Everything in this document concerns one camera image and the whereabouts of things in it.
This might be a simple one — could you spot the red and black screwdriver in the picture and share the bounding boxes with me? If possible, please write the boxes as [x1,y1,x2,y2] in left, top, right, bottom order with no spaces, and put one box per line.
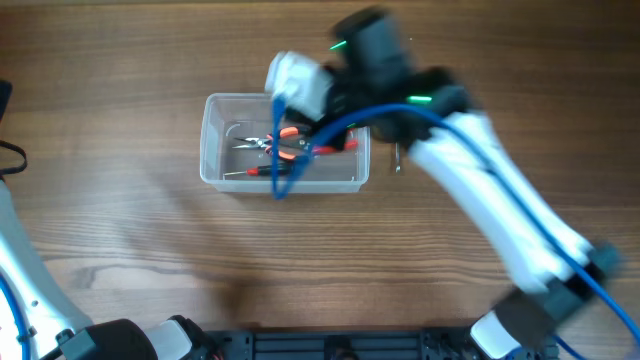
[225,163,294,177]

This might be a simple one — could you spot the orange black needle-nose pliers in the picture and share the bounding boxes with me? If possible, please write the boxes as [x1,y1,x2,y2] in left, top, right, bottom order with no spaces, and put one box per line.
[233,126,309,162]

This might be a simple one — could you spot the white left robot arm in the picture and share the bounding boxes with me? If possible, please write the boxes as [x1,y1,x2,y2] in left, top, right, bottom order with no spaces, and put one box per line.
[1,141,198,360]

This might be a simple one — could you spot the silver L-shaped socket wrench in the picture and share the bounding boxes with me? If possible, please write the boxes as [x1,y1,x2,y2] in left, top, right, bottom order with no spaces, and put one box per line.
[393,143,401,173]

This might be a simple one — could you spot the red handled snips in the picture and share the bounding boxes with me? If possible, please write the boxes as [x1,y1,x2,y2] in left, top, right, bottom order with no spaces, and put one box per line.
[292,127,359,155]

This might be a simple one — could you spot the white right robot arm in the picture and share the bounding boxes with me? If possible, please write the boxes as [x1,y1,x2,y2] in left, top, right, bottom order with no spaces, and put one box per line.
[265,7,619,359]

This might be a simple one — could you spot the clear plastic container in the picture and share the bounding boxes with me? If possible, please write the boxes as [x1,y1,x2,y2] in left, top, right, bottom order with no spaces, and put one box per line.
[200,93,371,194]

